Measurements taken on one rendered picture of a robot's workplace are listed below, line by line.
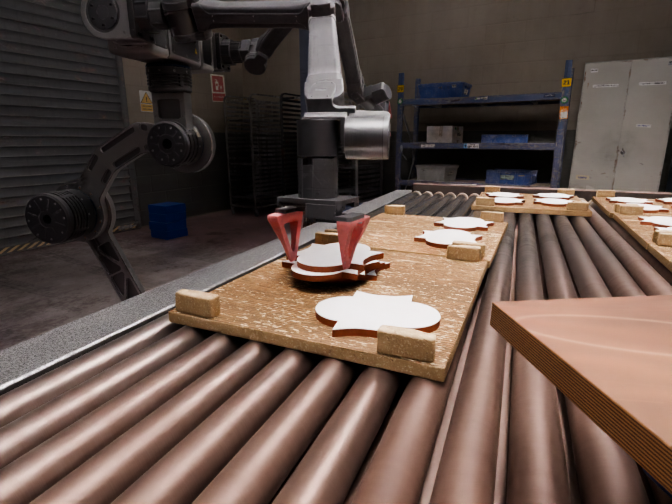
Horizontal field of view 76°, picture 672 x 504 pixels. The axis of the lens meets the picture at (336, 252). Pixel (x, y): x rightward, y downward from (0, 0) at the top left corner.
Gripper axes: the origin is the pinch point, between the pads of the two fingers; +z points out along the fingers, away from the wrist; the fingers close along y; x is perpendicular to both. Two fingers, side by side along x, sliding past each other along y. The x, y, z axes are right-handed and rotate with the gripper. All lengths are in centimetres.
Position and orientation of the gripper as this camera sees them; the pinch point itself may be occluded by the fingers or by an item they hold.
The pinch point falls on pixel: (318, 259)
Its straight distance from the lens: 63.4
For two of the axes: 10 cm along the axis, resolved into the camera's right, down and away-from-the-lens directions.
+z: 0.0, 9.7, 2.4
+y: -8.8, -1.1, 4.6
